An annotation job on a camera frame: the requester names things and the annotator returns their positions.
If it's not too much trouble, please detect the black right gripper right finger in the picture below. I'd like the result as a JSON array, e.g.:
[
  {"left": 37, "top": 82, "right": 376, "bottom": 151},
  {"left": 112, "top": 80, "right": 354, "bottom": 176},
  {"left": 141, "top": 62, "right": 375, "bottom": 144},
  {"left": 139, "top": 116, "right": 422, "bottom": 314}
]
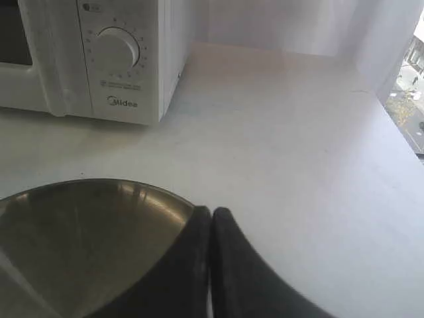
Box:
[{"left": 209, "top": 207, "right": 331, "bottom": 317}]

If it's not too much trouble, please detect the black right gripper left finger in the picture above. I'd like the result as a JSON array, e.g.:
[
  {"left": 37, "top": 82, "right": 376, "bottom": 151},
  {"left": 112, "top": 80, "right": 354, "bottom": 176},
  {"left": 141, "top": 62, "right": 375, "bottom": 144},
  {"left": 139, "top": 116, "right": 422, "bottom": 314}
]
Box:
[{"left": 90, "top": 206, "right": 211, "bottom": 317}]

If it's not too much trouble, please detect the white microwave door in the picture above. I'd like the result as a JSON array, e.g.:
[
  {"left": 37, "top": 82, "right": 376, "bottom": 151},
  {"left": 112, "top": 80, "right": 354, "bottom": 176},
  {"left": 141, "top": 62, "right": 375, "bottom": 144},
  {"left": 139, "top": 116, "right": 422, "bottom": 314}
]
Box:
[{"left": 1, "top": 1, "right": 93, "bottom": 117}]

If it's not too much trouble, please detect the white Midea microwave oven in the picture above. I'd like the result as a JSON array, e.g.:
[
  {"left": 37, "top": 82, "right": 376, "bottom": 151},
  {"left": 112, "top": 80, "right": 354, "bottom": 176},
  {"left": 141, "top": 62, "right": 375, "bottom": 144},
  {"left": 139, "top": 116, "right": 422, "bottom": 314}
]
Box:
[{"left": 0, "top": 0, "right": 199, "bottom": 126}]

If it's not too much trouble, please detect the grey metal control knob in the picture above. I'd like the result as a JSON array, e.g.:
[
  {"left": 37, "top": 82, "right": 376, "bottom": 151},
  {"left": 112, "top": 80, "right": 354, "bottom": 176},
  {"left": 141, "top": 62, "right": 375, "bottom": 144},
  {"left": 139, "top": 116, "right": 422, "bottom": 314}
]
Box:
[{"left": 94, "top": 27, "right": 140, "bottom": 72}]

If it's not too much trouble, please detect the stainless steel plate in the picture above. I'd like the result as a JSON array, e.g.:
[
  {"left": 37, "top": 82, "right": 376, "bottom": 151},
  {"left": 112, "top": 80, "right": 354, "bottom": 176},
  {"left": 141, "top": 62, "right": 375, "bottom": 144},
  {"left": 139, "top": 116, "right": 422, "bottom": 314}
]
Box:
[{"left": 1, "top": 179, "right": 194, "bottom": 317}]

